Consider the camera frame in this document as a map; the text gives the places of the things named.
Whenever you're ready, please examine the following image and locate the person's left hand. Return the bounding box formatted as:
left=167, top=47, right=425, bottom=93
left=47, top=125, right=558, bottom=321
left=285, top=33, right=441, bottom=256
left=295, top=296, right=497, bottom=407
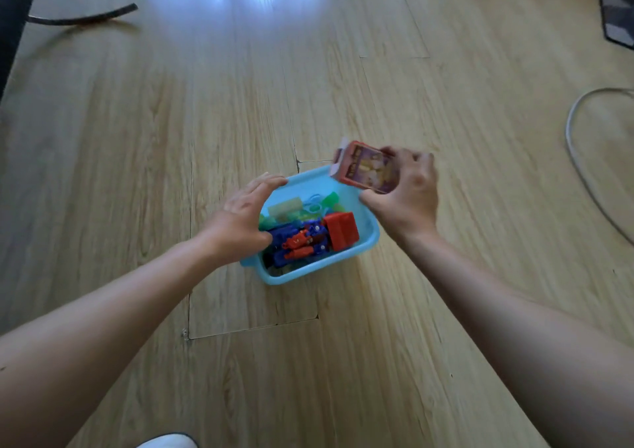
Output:
left=198, top=172, right=288, bottom=268

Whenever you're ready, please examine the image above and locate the person's right hand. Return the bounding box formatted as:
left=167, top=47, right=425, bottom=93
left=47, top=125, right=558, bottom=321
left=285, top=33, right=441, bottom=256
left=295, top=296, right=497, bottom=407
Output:
left=359, top=146, right=440, bottom=246

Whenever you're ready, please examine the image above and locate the pink card box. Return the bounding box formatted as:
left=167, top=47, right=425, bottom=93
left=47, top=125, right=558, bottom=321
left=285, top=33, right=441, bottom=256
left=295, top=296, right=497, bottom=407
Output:
left=330, top=138, right=401, bottom=195

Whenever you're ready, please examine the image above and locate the light blue plastic bin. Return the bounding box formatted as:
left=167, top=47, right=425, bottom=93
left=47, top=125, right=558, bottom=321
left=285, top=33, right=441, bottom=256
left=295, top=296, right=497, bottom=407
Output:
left=240, top=165, right=381, bottom=286

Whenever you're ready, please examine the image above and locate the person's left forearm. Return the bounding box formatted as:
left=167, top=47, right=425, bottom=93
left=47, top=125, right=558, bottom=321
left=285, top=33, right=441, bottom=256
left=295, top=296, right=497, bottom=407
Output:
left=0, top=232, right=220, bottom=448

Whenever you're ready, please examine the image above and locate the person's right forearm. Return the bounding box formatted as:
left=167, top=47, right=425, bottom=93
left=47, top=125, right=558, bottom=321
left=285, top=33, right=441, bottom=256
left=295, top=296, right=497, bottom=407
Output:
left=402, top=230, right=634, bottom=448

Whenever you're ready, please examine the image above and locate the blue and red toy robot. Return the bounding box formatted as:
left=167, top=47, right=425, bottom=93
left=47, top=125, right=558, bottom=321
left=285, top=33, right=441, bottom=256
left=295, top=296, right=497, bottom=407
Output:
left=264, top=219, right=331, bottom=268

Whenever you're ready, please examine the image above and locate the pale green toy block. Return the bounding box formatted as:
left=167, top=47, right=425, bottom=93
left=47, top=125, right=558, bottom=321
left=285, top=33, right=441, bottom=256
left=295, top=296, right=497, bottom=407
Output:
left=267, top=196, right=304, bottom=219

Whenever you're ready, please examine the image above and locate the red toy block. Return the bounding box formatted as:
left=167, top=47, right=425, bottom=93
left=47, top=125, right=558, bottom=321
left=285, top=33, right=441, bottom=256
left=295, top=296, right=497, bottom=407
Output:
left=322, top=211, right=361, bottom=253

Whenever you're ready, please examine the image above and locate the white shoe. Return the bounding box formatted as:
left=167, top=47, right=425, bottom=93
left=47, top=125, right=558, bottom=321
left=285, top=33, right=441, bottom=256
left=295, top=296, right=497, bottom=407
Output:
left=136, top=432, right=199, bottom=448

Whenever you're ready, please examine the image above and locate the black curved chair leg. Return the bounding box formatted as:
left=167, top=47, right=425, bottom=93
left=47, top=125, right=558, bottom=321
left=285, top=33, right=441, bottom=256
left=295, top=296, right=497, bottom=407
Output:
left=27, top=2, right=139, bottom=27

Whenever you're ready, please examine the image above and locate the grey patterned rug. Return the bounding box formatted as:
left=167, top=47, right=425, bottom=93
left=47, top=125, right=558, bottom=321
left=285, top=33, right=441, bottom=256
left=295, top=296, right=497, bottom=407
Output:
left=596, top=0, right=634, bottom=50

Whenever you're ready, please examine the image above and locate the dark furniture edge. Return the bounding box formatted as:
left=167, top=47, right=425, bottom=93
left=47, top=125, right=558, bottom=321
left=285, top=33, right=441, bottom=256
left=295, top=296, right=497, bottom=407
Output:
left=0, top=0, right=45, bottom=101

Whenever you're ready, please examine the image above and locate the grey cable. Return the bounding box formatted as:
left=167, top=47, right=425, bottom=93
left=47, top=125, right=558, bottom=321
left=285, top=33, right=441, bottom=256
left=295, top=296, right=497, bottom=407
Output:
left=565, top=87, right=634, bottom=247

